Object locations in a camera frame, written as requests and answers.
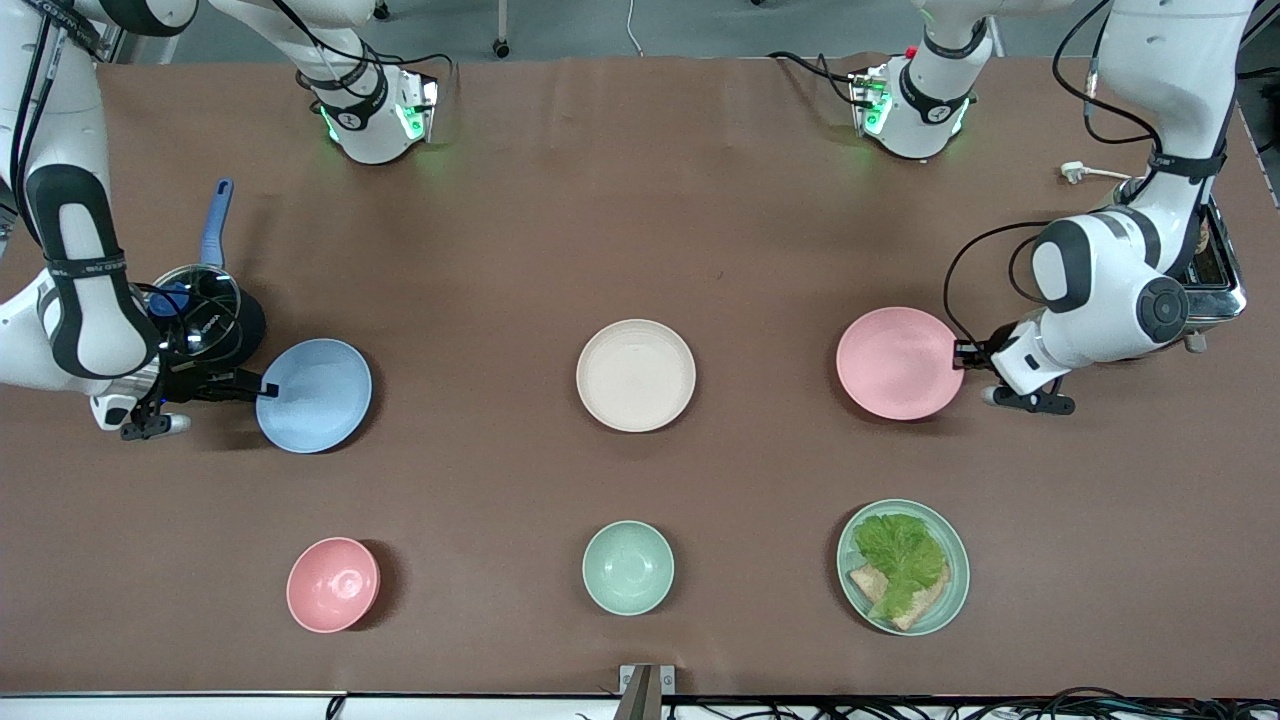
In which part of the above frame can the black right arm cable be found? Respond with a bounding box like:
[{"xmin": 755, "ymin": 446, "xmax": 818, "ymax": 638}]
[{"xmin": 270, "ymin": 0, "xmax": 386, "ymax": 93}]

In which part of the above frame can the blue plate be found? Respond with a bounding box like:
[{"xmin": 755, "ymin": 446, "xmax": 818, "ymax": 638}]
[{"xmin": 255, "ymin": 338, "xmax": 374, "ymax": 455}]

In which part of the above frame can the green lettuce leaf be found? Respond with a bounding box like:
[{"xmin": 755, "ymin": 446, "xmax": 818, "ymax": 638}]
[{"xmin": 853, "ymin": 513, "xmax": 948, "ymax": 621}]

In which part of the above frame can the beige chrome toaster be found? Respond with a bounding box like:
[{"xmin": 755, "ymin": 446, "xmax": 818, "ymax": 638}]
[{"xmin": 1185, "ymin": 195, "xmax": 1249, "ymax": 354}]

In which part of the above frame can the black base cable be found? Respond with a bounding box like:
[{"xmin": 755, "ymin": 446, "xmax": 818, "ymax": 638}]
[
  {"xmin": 380, "ymin": 48, "xmax": 456, "ymax": 101},
  {"xmin": 768, "ymin": 50, "xmax": 863, "ymax": 106}
]

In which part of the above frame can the black left base cable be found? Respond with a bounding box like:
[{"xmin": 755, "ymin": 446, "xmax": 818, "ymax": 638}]
[{"xmin": 768, "ymin": 50, "xmax": 863, "ymax": 106}]

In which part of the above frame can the pink plate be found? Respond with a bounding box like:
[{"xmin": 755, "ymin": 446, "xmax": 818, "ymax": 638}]
[{"xmin": 836, "ymin": 306, "xmax": 967, "ymax": 422}]

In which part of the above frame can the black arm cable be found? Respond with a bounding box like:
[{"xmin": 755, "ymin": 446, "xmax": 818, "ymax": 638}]
[
  {"xmin": 270, "ymin": 0, "xmax": 386, "ymax": 93},
  {"xmin": 943, "ymin": 0, "xmax": 1166, "ymax": 347}
]

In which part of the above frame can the white power plug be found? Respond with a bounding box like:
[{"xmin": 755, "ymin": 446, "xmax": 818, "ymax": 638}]
[{"xmin": 1060, "ymin": 161, "xmax": 1141, "ymax": 186}]

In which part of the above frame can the beige plate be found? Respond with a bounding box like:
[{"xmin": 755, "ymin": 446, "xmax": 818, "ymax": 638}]
[{"xmin": 575, "ymin": 318, "xmax": 698, "ymax": 434}]

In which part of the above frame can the pink bowl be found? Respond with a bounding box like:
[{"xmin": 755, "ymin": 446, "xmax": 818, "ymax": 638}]
[{"xmin": 286, "ymin": 537, "xmax": 382, "ymax": 634}]

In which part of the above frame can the green plate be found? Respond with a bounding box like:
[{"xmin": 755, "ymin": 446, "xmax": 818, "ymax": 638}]
[{"xmin": 836, "ymin": 498, "xmax": 972, "ymax": 638}]

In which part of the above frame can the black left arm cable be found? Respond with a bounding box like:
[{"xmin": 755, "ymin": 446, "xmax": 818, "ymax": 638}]
[{"xmin": 943, "ymin": 0, "xmax": 1166, "ymax": 347}]

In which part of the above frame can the grey metal bracket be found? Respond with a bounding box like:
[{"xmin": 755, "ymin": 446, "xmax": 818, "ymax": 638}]
[{"xmin": 618, "ymin": 664, "xmax": 677, "ymax": 720}]

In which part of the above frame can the glass lid with blue knob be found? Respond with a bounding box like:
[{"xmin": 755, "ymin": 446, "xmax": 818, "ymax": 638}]
[{"xmin": 150, "ymin": 264, "xmax": 243, "ymax": 357}]

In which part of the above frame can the black right base cable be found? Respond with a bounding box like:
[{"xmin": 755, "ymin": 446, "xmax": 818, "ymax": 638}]
[{"xmin": 380, "ymin": 48, "xmax": 456, "ymax": 101}]

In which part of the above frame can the green bowl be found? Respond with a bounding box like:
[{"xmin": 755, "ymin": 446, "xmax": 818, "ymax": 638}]
[{"xmin": 582, "ymin": 520, "xmax": 676, "ymax": 617}]

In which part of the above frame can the black saucepan with blue handle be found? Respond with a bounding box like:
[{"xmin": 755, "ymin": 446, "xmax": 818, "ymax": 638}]
[{"xmin": 150, "ymin": 178, "xmax": 268, "ymax": 376}]

